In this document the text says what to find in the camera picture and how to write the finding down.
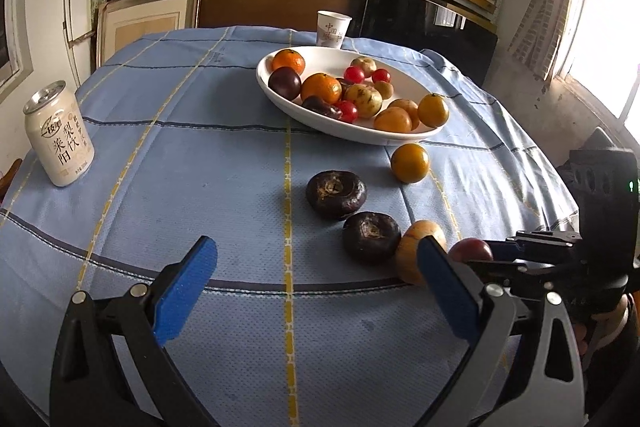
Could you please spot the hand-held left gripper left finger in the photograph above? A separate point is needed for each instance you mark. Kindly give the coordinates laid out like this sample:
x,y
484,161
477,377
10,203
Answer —
x,y
185,289

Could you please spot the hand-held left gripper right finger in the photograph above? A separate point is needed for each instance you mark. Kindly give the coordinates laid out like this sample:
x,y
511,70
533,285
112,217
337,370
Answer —
x,y
447,289

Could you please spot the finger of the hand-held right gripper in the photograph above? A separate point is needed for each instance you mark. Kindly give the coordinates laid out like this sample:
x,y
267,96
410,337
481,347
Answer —
x,y
520,274
545,239

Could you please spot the pale round pear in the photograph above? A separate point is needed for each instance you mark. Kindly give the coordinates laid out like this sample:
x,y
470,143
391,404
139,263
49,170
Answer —
x,y
411,252

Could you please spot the dark water chestnut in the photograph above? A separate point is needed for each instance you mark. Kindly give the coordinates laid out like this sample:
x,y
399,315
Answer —
x,y
344,83
320,107
336,197
371,237

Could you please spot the large orange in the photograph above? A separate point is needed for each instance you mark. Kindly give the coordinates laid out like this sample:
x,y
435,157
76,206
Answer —
x,y
392,121

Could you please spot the small yellow orange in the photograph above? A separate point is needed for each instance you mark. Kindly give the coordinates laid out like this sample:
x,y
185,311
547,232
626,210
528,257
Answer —
x,y
384,89

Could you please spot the small red tomato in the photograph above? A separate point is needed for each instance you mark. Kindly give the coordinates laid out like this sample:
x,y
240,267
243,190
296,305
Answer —
x,y
381,76

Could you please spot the large dark purple plum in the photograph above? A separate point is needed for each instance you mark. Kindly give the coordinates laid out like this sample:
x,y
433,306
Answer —
x,y
284,83

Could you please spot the white oval plate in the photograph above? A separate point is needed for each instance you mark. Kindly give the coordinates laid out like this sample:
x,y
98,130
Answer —
x,y
325,57

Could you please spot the person's right hand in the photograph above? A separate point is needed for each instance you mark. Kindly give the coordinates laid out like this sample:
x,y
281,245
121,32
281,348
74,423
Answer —
x,y
620,309

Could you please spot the blue plaid tablecloth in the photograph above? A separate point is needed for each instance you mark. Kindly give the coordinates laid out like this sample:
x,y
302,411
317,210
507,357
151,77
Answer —
x,y
200,157

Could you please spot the bright window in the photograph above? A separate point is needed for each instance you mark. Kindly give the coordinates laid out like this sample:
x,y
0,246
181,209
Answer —
x,y
605,32

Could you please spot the white drink can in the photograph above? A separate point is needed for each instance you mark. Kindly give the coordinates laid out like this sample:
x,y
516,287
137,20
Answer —
x,y
60,142

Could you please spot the brown wooden object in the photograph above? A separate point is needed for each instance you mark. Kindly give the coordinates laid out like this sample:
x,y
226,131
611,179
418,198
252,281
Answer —
x,y
10,179

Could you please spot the brownish yellow pear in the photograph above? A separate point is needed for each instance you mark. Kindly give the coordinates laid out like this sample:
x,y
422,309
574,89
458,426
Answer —
x,y
363,66
363,99

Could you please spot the small mandarin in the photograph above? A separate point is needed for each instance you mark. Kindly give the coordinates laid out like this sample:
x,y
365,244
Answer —
x,y
288,62

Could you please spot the black glossy panel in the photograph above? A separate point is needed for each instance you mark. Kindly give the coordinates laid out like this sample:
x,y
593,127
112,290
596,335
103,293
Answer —
x,y
410,14

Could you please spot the leaning framed picture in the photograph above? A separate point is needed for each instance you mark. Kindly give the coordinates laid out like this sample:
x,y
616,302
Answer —
x,y
145,19

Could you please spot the white paper cup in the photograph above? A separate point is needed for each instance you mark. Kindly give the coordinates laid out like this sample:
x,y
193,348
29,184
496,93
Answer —
x,y
332,29

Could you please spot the brown wooden board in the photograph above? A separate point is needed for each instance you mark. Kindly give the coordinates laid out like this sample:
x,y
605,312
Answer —
x,y
260,2

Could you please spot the dark framed window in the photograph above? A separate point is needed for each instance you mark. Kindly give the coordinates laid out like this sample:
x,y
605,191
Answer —
x,y
7,42

